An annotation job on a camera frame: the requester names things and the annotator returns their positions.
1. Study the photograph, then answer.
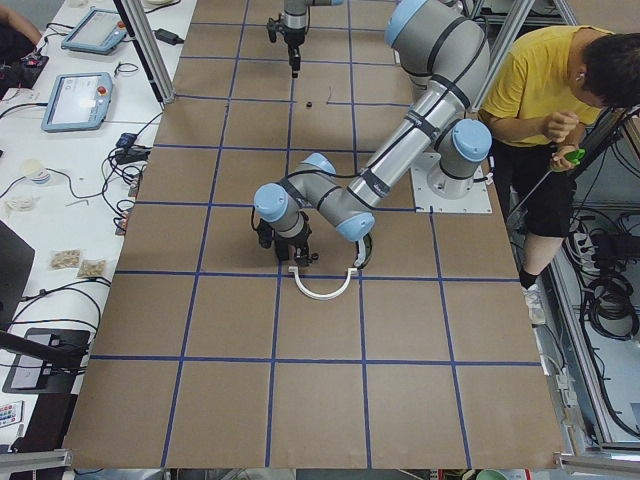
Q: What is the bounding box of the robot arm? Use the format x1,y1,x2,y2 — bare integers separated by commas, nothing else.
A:
280,0,343,79
252,1,492,268

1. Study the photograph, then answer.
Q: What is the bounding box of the bag of small parts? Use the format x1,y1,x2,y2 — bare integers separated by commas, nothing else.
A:
49,249,82,270

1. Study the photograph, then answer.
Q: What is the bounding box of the black power adapter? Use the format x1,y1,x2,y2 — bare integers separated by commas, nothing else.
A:
153,28,184,45

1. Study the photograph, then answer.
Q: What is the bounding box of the near teach pendant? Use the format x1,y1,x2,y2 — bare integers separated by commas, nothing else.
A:
41,72,113,133

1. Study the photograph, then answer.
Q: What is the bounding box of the black device on stand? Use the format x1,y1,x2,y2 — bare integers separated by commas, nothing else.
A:
1,328,90,394

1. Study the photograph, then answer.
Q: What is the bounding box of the brake shoe part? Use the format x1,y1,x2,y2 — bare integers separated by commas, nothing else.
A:
353,233,373,270

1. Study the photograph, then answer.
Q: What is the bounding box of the teach pendant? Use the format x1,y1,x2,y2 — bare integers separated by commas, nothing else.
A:
61,7,127,55
41,72,113,133

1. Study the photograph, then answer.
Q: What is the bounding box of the green handled tool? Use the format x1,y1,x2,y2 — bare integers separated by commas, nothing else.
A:
549,148,586,172

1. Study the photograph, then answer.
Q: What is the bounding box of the far teach pendant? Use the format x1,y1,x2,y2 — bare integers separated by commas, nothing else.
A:
61,7,127,55

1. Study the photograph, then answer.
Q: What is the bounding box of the white curved plastic part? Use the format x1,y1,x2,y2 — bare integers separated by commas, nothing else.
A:
288,266,358,301

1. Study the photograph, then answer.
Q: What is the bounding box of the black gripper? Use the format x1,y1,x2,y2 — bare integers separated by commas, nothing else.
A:
274,227,319,265
283,27,306,78

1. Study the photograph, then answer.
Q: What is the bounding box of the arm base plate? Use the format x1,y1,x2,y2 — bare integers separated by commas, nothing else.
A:
410,152,493,214

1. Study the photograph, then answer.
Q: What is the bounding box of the white paper cup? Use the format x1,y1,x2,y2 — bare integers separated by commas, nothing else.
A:
20,158,51,185

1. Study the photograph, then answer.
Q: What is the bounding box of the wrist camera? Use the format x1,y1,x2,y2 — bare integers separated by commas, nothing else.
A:
266,18,279,43
254,220,274,249

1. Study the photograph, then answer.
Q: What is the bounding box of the person in yellow shirt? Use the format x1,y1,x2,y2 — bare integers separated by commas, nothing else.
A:
478,25,639,325

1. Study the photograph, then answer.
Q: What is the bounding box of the aluminium frame post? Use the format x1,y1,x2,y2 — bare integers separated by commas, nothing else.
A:
113,0,175,105

